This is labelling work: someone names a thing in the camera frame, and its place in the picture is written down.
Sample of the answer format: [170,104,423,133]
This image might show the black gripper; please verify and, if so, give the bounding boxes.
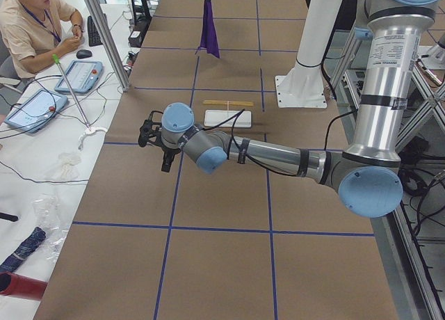
[138,111,175,173]

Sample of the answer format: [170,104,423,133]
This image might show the purple microfiber towel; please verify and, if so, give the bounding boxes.
[197,0,220,58]

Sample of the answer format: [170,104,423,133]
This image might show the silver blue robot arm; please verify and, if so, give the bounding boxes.
[138,0,439,218]

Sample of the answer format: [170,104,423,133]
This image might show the white wood towel rack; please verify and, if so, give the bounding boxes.
[203,99,254,129]

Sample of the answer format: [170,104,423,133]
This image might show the blue teach pendant far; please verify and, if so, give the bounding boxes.
[64,60,104,94]

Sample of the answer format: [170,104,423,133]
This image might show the blue teach pendant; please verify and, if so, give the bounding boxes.
[5,89,68,134]
[64,60,104,94]

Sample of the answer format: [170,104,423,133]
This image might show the black keyboard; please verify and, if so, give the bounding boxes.
[87,16,102,47]

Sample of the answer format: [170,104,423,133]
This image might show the clear plastic bag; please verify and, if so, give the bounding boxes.
[32,194,70,264]

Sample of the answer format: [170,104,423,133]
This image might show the black computer mouse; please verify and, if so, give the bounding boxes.
[76,49,92,59]

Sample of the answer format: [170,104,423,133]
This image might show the blue teach pendant near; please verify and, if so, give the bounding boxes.
[5,89,68,134]

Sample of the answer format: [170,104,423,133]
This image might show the reacher stick green tip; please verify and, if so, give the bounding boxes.
[52,54,108,150]

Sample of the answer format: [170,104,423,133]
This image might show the folded dark blue umbrella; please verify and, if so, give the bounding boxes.
[1,227,47,273]

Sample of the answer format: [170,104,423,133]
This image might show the seated man beige shirt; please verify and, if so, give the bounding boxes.
[1,0,83,79]

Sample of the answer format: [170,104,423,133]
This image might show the red cylinder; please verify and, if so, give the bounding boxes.
[1,272,47,301]

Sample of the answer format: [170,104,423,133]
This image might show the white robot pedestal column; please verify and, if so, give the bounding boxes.
[275,0,343,109]

